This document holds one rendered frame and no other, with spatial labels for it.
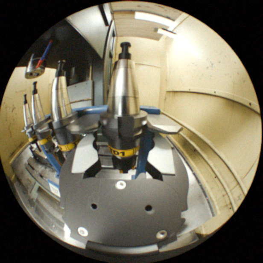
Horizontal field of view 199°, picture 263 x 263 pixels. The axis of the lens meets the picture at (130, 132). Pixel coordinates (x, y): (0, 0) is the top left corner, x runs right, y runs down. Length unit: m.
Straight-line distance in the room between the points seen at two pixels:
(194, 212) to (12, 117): 2.01
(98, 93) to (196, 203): 1.09
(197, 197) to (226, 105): 0.51
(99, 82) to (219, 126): 0.91
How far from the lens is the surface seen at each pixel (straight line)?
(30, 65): 0.60
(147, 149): 0.18
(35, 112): 0.23
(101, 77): 0.76
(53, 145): 0.25
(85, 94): 0.76
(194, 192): 0.58
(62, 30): 0.50
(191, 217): 0.57
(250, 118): 0.46
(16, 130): 1.57
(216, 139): 0.49
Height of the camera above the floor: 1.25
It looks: 27 degrees down
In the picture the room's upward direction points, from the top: 2 degrees clockwise
